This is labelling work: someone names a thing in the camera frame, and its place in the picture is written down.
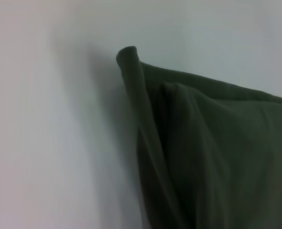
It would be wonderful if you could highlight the dark green FREE t-shirt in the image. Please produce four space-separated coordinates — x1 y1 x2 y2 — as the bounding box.
116 45 282 229

